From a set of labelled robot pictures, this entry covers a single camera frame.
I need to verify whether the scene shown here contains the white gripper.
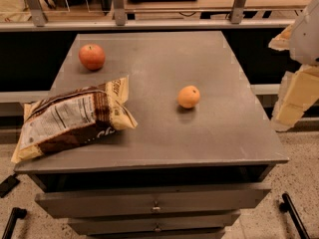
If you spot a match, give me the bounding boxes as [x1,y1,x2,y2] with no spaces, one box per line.
[268,0,319,131]

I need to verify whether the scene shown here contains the red apple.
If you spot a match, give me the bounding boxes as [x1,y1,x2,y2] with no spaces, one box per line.
[79,44,106,71]

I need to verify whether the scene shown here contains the orange fruit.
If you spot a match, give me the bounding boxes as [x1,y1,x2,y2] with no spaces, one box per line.
[177,86,200,109]

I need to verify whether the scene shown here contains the grey metal drawer cabinet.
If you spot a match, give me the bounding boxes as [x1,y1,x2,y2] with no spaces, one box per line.
[16,31,286,239]

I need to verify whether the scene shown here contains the black right base leg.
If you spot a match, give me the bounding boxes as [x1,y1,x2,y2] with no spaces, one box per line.
[279,192,310,239]

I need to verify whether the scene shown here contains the black base leg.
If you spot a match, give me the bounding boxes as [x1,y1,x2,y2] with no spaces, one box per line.
[2,207,27,239]
[279,192,310,239]

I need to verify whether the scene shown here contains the upper grey drawer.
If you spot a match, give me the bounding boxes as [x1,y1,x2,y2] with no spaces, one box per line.
[35,183,270,218]

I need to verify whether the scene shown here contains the grey drawer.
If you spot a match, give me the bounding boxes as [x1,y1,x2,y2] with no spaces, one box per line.
[35,183,270,218]
[68,210,240,235]

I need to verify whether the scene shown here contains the lower grey drawer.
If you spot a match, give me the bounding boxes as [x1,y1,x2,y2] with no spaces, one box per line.
[68,210,240,235]

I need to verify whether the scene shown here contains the brown and cream snack bag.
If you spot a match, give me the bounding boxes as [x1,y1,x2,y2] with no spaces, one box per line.
[11,78,138,163]

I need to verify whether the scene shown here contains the grey metal railing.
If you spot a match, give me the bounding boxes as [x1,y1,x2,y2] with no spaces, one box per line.
[0,9,294,32]

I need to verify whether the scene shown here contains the black flat object on floor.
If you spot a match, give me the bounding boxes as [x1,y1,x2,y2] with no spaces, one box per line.
[0,174,20,198]

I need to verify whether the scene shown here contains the black left base leg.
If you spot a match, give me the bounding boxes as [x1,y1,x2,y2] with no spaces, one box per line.
[2,207,27,239]

